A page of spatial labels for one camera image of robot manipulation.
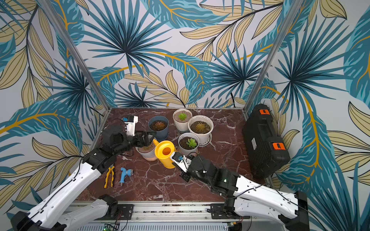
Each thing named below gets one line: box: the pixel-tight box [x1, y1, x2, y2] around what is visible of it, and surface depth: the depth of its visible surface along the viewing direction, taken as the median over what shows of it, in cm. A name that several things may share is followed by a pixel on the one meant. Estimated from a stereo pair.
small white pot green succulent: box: [177, 132, 200, 157], surface depth 90 cm
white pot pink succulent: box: [135, 140, 158, 162], surface depth 86 cm
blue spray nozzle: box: [119, 167, 134, 187], surface depth 85 cm
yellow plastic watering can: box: [152, 138, 177, 169], surface depth 66 cm
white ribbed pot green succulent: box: [172, 108, 193, 132], surface depth 102 cm
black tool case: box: [242, 103, 291, 178], surface depth 77 cm
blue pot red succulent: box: [148, 115, 170, 142], surface depth 100 cm
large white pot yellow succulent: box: [187, 115, 214, 147], surface depth 97 cm
